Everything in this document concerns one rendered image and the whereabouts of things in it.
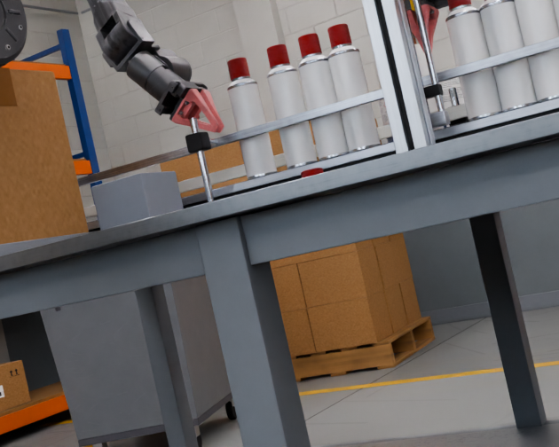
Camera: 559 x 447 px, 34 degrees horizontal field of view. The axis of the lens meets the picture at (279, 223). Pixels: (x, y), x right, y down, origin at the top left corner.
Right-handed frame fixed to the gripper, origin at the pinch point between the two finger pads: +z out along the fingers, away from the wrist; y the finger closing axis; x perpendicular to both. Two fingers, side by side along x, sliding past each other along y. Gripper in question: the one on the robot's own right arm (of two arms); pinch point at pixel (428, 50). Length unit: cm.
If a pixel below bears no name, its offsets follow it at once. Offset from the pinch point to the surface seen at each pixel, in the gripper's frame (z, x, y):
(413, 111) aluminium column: 11.4, 22.9, -2.8
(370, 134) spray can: 11.3, 7.7, 9.6
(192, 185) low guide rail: 11.6, 3.4, 46.5
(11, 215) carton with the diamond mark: 13, 40, 55
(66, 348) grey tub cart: 49, -153, 221
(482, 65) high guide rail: 6.1, 10.4, -10.3
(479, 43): 2.5, 7.7, -10.0
